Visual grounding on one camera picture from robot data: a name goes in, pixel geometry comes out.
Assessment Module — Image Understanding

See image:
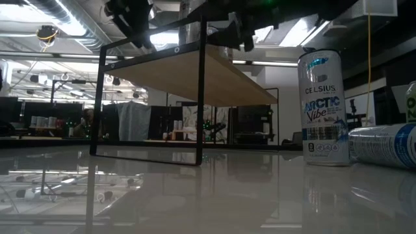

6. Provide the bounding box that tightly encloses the white ceiling box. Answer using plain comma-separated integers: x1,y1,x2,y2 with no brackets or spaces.
359,0,398,17

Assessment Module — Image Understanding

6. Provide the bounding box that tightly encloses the white blue-banded beverage can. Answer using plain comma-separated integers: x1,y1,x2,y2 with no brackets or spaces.
347,122,416,172

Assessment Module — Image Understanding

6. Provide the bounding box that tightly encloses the black ceiling camera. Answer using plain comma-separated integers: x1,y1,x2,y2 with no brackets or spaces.
36,25,59,43

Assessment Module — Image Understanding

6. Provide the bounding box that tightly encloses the silver beverage can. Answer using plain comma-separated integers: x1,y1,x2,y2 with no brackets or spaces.
177,0,202,46

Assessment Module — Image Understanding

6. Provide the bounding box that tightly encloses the grey hanging cloth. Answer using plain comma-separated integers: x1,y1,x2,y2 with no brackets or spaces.
116,101,152,142

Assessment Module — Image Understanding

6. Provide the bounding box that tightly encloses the wooden shelf black metal frame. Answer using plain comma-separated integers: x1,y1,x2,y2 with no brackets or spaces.
89,14,279,166

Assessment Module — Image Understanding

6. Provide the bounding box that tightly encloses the green beverage can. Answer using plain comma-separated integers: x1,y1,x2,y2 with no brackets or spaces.
404,81,416,124

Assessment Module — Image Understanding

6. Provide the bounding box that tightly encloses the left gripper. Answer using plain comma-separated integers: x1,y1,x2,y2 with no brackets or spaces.
103,0,155,49

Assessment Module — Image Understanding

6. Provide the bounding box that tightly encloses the ceiling light strip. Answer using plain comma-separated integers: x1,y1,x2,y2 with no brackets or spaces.
232,59,298,68
58,53,118,60

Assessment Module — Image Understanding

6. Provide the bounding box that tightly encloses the Celsius Arctic Vibe can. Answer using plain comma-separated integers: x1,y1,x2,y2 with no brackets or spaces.
297,49,351,167

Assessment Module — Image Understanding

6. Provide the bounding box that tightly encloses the yellow hanging cable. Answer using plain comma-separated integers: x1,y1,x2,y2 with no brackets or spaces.
364,12,373,127

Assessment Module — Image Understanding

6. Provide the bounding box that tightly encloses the black equipment rack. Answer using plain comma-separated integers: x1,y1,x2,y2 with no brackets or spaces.
229,104,274,144

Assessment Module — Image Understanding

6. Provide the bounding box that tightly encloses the person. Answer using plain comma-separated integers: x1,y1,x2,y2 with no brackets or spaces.
73,109,97,139

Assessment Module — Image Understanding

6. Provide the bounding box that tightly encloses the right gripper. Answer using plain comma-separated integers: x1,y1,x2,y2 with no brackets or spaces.
207,0,280,53

